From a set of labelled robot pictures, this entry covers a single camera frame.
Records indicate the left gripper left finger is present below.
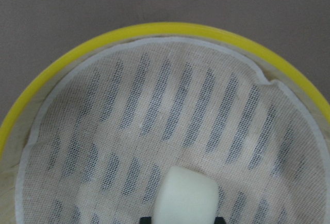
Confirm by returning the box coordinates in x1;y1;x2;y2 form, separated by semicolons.
139;216;152;224

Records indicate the yellow bamboo steamer basket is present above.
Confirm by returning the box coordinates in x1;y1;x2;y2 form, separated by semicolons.
1;23;329;223

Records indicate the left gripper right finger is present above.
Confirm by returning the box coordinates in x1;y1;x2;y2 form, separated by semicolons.
214;217;225;224

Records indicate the white steamed bun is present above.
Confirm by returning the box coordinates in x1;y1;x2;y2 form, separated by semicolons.
151;166;219;223

